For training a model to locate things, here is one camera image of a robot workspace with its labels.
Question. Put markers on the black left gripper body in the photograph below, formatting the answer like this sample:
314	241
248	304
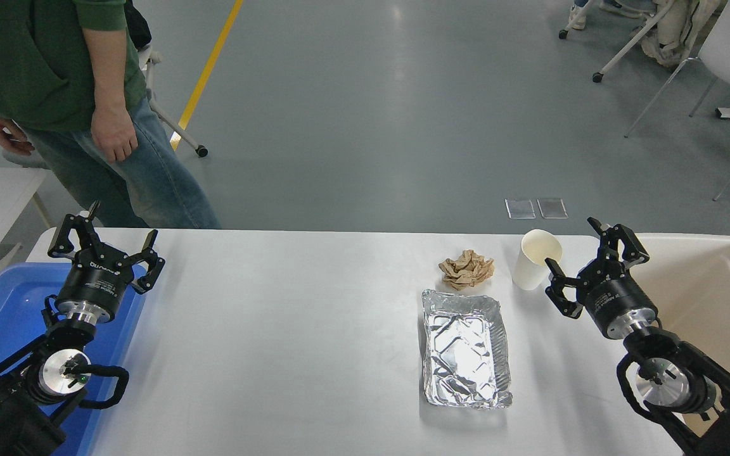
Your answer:
96	282

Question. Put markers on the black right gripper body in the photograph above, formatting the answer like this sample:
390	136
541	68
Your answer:
618	301

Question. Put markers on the white paper cup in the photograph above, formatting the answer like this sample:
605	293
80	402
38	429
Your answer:
526	272

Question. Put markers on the silver foil tray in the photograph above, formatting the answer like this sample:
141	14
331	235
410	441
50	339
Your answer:
463	348

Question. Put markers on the person's left forearm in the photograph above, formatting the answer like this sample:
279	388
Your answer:
102	69

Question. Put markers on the person's left hand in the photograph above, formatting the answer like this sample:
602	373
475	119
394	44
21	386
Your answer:
115	133

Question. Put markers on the person's right hand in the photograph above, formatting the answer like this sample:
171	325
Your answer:
9	136

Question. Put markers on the clear floor plate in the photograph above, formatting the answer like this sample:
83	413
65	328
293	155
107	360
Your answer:
520	209
552	208

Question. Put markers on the large pale bin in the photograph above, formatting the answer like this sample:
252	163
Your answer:
707	278

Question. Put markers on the crumpled tan paper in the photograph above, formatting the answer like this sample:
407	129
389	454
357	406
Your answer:
466	270

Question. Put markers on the blue plastic tray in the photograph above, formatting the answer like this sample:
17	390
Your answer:
4	304

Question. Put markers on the white rolling chair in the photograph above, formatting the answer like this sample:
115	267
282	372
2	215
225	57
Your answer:
168	120
625	47

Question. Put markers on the person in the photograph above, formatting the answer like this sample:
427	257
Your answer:
577	19
23	50

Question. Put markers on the black backpack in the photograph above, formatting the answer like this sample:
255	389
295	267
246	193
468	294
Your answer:
138	25

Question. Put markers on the beige jacket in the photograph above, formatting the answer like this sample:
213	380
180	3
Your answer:
675	31

